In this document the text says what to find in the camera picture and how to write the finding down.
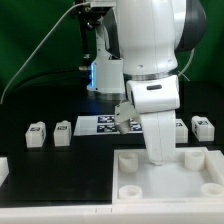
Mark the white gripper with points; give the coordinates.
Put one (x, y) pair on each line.
(153, 104)

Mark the white square tabletop part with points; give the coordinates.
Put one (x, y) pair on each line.
(195, 174)

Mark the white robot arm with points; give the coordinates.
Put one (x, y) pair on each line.
(146, 35)

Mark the white sheet with tags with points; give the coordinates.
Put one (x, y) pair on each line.
(95, 125)

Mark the white front obstacle bar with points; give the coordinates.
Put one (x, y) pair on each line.
(173, 213)

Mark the white obstacle left piece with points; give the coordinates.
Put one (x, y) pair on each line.
(4, 169)

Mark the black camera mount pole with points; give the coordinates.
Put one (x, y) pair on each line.
(85, 18)

